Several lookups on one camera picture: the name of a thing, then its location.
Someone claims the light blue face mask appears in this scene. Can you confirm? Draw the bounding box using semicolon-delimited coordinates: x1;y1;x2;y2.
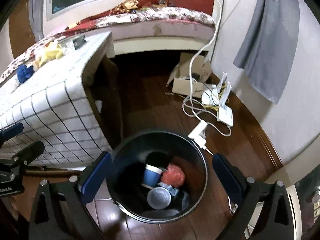
157;182;191;211

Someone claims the red plastic bag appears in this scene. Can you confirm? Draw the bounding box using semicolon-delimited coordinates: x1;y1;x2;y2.
161;164;185;188

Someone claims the blue cloth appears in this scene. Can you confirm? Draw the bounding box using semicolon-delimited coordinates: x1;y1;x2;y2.
17;64;35;83

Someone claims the small blue paper cup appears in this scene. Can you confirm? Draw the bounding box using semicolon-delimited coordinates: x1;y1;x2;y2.
142;164;163;189

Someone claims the large blue paper cup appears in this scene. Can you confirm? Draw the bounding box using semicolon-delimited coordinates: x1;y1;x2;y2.
147;187;171;210

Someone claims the yellow cloth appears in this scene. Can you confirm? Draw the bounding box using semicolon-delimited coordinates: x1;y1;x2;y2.
34;42;66;69

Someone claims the black trash bin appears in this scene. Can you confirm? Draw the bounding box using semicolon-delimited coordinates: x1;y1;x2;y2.
106;130;208;224

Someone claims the white grid tablecloth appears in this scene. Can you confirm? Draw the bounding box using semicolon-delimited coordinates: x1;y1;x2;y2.
1;31;114;168

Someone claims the white power strip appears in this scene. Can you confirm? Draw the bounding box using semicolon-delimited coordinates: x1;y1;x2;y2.
188;120;208;150

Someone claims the white modem box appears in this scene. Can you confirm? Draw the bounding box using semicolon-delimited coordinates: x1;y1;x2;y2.
217;105;233;127

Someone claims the white router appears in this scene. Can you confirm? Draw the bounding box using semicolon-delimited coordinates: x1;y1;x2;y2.
201;73;232;107

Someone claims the brown wooden door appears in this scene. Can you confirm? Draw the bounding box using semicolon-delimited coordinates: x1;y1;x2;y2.
9;0;35;58

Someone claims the green white medicine box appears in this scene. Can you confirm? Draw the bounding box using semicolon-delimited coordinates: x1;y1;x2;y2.
65;35;87;50

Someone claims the cardboard box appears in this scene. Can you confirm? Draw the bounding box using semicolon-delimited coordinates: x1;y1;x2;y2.
167;53;213;99

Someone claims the grey hanging curtain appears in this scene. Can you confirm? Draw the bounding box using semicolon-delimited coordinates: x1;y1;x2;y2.
233;0;300;104

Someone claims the grey left curtain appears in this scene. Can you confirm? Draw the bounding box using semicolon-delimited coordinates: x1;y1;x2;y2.
28;0;44;42

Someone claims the bed with floral sheet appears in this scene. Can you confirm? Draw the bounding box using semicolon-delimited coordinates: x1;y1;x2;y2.
1;7;216;83

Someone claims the red patterned blanket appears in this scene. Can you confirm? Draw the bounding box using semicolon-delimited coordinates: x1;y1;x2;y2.
65;0;168;30

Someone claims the white power cable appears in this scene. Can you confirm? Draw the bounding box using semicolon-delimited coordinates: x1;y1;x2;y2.
182;0;232;138

